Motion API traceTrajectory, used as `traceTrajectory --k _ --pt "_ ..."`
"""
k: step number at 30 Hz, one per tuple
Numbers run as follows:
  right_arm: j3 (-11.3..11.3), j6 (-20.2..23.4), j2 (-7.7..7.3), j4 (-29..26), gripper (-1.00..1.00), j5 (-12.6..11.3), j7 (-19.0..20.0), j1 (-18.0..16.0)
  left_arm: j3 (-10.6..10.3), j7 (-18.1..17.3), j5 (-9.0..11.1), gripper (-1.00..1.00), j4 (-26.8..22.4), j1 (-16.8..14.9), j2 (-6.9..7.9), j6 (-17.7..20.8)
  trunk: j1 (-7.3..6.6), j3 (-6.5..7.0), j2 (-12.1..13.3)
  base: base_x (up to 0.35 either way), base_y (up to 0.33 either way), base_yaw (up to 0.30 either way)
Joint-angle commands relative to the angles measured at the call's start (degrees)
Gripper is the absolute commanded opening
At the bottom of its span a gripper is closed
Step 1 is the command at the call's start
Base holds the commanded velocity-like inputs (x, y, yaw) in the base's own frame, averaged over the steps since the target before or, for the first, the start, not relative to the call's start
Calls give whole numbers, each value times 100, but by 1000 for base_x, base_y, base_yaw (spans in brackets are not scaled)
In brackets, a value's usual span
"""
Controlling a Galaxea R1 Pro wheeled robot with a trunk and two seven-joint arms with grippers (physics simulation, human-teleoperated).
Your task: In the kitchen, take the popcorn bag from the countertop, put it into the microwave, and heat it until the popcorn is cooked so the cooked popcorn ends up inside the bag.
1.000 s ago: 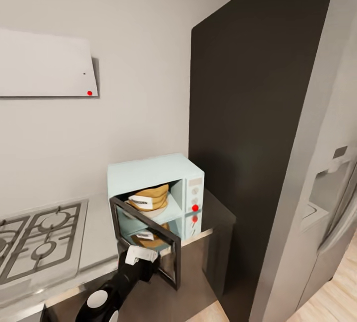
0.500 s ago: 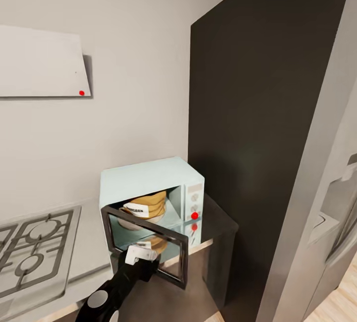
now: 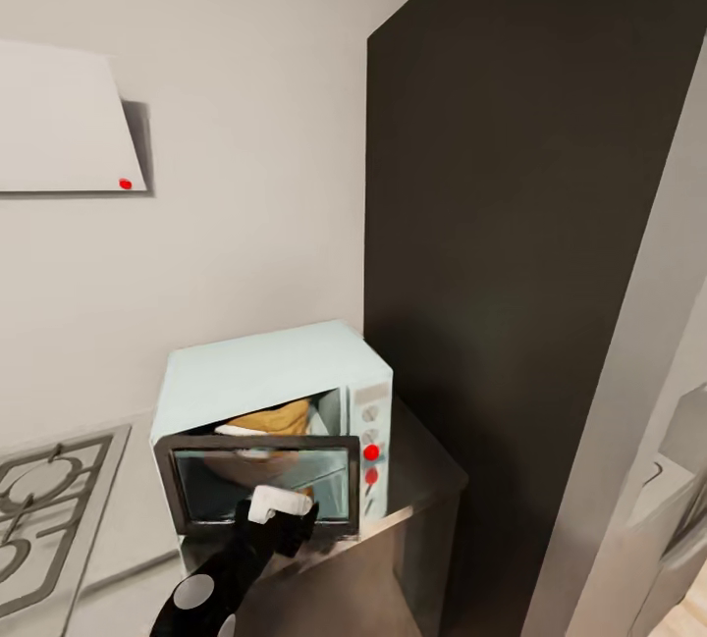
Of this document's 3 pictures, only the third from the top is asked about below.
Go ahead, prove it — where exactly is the microwave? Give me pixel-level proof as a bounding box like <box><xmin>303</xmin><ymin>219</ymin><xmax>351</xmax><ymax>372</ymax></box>
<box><xmin>149</xmin><ymin>319</ymin><xmax>396</xmax><ymax>536</ymax></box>

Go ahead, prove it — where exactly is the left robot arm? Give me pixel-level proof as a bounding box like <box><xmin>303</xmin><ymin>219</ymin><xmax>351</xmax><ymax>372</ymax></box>
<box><xmin>149</xmin><ymin>485</ymin><xmax>319</xmax><ymax>637</ymax></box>

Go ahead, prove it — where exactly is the popcorn bag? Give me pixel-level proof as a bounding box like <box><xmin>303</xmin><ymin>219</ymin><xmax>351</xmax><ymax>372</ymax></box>
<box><xmin>215</xmin><ymin>397</ymin><xmax>309</xmax><ymax>437</ymax></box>

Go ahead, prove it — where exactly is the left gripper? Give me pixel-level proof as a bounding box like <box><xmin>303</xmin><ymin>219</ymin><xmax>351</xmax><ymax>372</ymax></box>
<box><xmin>225</xmin><ymin>500</ymin><xmax>319</xmax><ymax>580</ymax></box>

